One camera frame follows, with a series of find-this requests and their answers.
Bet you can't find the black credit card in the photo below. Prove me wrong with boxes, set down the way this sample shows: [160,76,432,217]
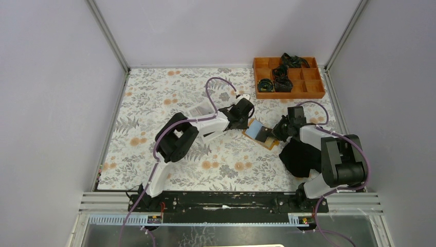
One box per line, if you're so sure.
[255,127,272,143]

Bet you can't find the yellow leather card holder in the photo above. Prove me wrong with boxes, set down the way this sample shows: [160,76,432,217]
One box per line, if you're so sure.
[242,119,280,150]

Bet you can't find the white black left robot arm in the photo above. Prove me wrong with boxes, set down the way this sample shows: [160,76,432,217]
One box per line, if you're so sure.
[130,94,254,211]

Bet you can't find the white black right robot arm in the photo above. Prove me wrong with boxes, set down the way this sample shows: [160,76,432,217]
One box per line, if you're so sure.
[270,106,370,212]

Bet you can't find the white card box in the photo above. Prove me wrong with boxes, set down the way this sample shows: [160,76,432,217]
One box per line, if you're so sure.
[187,101,229,144]

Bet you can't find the black cloth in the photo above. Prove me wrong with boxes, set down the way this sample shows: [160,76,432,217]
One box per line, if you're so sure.
[278,138,365,192]

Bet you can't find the floral patterned table mat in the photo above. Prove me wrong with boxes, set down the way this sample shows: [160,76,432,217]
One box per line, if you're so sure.
[98,67,355,192]

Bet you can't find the blue yellow rolled tie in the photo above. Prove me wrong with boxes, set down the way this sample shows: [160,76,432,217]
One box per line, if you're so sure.
[257,78,275,93]

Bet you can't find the dark brown rolled tie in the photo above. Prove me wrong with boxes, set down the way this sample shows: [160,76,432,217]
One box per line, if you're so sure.
[274,77,293,93]

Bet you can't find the orange wooden divided tray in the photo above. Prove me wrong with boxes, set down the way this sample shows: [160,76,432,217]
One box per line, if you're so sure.
[253,57,325,99]

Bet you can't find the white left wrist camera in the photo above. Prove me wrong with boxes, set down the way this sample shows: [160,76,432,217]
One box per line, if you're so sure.
[236,94,250,102]

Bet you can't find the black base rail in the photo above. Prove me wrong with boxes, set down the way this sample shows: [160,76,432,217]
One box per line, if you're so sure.
[128,191,329,224]

